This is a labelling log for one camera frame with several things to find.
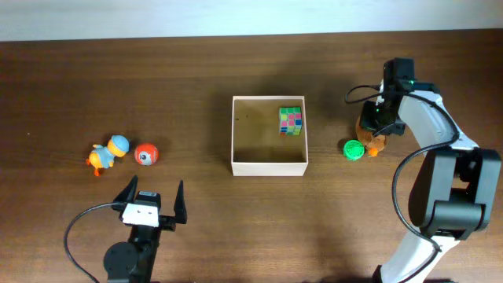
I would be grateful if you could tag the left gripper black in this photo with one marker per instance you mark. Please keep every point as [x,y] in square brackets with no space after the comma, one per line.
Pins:
[169,223]

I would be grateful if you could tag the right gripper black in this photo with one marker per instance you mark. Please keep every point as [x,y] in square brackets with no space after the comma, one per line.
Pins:
[366,121]

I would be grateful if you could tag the brown plush animal toy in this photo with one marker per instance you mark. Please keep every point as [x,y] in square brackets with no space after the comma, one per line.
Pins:
[373,145]

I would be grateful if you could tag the multicolour puzzle cube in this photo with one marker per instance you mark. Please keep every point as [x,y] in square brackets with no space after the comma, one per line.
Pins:
[290,121]

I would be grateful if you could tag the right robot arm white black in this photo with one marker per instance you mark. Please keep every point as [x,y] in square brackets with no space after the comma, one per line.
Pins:
[453,194]

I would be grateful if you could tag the green round disc toy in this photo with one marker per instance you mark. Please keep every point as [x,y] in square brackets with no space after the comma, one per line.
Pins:
[353,150]

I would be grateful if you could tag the orange and grey ball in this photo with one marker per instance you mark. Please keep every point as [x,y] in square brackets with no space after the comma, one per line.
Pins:
[146,154]

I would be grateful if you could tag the orange and blue duck toy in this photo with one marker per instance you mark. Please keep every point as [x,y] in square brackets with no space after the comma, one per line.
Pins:
[103,156]

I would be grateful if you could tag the pink open cardboard box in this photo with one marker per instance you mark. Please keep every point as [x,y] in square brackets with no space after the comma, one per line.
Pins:
[257,146]

